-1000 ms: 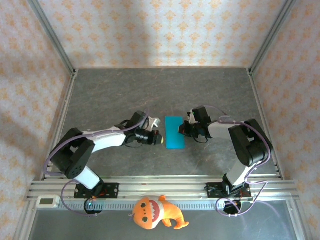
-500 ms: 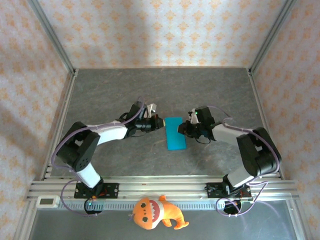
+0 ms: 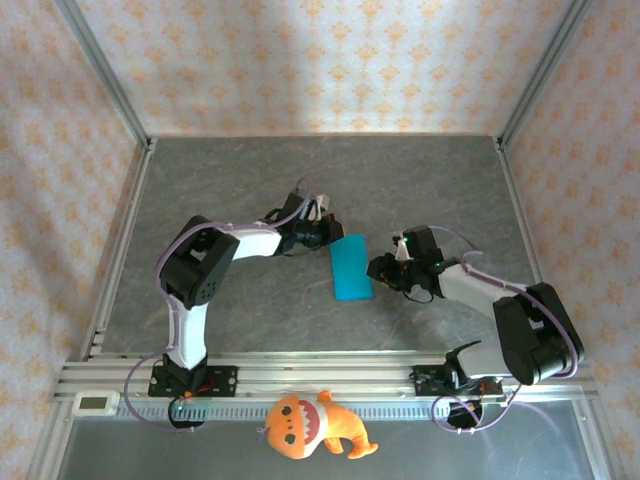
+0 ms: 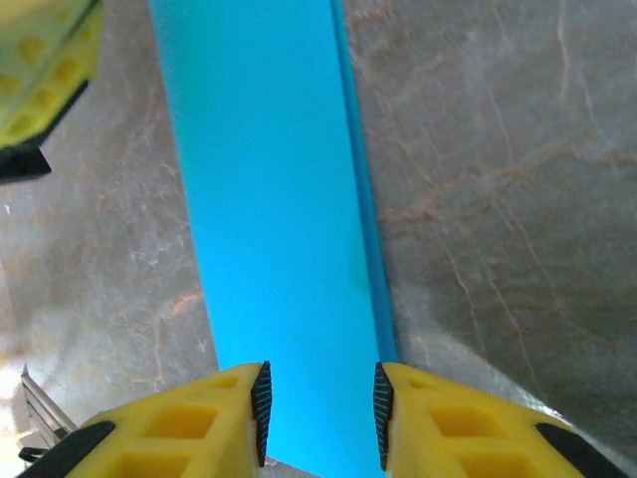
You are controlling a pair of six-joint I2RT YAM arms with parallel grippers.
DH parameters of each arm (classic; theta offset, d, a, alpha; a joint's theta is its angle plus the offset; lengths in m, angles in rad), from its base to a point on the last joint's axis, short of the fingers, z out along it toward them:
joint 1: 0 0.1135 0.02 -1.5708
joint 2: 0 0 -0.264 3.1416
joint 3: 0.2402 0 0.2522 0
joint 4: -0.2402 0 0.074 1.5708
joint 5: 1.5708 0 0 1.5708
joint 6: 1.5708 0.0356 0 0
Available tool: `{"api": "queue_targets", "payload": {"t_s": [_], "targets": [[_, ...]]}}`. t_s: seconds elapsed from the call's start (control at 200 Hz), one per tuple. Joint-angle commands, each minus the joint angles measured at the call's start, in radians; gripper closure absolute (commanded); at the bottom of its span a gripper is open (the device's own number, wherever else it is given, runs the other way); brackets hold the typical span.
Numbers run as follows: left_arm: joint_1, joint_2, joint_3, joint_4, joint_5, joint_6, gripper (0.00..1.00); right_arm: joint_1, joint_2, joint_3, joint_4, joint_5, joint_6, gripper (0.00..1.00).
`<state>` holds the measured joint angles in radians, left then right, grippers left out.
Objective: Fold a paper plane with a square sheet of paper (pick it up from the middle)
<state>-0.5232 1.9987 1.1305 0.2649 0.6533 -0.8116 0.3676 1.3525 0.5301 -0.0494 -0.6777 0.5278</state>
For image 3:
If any small white display device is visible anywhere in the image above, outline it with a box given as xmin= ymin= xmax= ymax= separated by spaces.
xmin=71 ymin=390 xmax=121 ymax=417

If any black round cable port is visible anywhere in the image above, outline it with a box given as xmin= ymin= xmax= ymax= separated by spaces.
xmin=167 ymin=397 xmax=207 ymax=432
xmin=446 ymin=399 xmax=485 ymax=432

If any aluminium mounting rail beam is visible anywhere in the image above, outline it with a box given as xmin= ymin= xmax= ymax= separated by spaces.
xmin=52 ymin=351 xmax=599 ymax=404

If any aluminium frame post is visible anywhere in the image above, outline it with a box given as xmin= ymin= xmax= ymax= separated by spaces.
xmin=53 ymin=0 xmax=154 ymax=151
xmin=492 ymin=0 xmax=599 ymax=151

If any blue cloth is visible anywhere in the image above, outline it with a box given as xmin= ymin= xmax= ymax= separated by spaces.
xmin=329 ymin=233 xmax=374 ymax=302

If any orange shark plush toy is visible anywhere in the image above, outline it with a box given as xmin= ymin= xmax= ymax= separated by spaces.
xmin=255 ymin=389 xmax=380 ymax=461

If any aluminium table side rail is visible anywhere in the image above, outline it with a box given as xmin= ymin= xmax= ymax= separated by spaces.
xmin=79 ymin=138 xmax=159 ymax=361
xmin=493 ymin=135 xmax=571 ymax=361

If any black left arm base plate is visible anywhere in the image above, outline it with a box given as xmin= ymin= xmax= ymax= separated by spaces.
xmin=148 ymin=365 xmax=239 ymax=399

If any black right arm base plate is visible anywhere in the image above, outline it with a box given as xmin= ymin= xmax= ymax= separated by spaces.
xmin=410 ymin=364 xmax=505 ymax=400

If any aluminium frame leg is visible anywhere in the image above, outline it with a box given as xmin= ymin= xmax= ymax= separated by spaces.
xmin=569 ymin=398 xmax=629 ymax=480
xmin=24 ymin=399 xmax=76 ymax=480

